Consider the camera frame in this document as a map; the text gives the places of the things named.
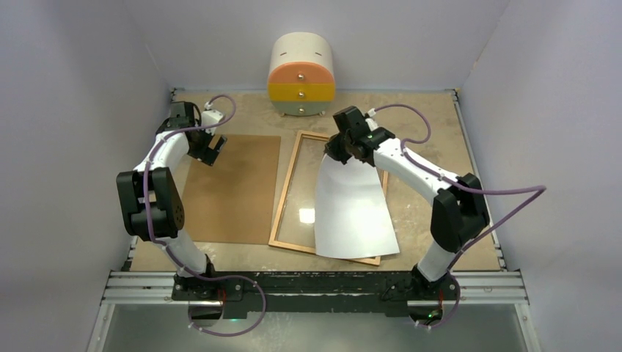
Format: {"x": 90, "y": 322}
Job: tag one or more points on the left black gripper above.
{"x": 206, "y": 154}

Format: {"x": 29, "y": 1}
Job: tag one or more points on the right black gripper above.
{"x": 334, "y": 150}

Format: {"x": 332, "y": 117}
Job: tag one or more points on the brown backing board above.
{"x": 232, "y": 201}

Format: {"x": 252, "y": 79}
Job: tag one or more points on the plant photo print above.
{"x": 352, "y": 219}

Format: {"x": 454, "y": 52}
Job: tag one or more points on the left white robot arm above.
{"x": 151, "y": 205}

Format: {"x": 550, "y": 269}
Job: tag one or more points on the round drawer cabinet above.
{"x": 301, "y": 80}

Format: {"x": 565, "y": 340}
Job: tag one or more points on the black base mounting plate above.
{"x": 395, "y": 294}

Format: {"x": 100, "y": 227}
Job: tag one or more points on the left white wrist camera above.
{"x": 210, "y": 118}

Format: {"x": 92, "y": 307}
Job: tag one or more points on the aluminium rail frame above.
{"x": 149, "y": 290}

